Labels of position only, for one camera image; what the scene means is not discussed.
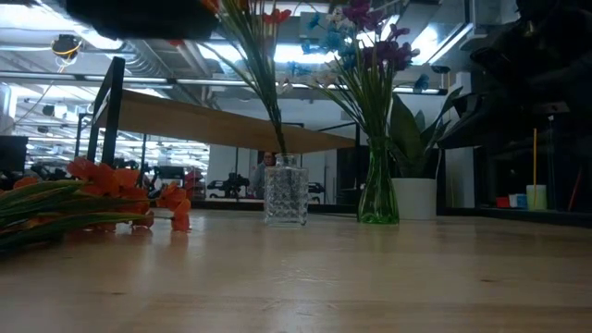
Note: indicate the green plastic cup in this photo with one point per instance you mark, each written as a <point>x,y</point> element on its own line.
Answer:
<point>541,199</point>

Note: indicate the red tool cart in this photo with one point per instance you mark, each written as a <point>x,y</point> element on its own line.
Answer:
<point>196,185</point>

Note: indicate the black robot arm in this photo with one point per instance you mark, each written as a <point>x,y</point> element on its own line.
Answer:
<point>229,187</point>

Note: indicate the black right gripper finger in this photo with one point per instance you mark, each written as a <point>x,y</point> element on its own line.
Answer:
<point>467,136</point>

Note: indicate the green plant in white pot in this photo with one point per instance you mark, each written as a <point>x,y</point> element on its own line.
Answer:
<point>414,199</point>

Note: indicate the red plastic cup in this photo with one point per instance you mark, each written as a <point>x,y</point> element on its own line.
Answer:
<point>502,202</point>

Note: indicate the clear cut-glass vase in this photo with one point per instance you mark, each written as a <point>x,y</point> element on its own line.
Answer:
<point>286,194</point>

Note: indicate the blue artificial flower bunch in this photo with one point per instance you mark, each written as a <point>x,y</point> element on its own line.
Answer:
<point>333,40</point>

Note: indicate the black monitor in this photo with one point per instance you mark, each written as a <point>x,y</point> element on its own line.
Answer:
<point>13,155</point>

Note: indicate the green glass vase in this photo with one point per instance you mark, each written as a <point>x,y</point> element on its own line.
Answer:
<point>378,194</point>

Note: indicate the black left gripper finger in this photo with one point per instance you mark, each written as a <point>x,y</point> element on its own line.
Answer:
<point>189,18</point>

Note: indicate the orange artificial flower bunch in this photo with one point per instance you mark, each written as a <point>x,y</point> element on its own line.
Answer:
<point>178,203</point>

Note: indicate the purple artificial flower bunch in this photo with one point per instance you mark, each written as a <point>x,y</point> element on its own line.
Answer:
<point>393,53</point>

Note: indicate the red artificial flower bunch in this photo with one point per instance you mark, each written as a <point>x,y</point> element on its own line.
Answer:
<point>273,102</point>

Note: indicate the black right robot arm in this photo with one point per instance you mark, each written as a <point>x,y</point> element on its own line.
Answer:
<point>555,55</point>

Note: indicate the person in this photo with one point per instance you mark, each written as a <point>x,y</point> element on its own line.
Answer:
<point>266,176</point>

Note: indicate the blue plastic cup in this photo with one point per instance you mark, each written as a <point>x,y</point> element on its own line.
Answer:
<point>521,202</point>

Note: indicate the black aluminium table frame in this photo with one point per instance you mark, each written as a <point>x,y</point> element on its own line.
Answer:
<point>532,216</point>

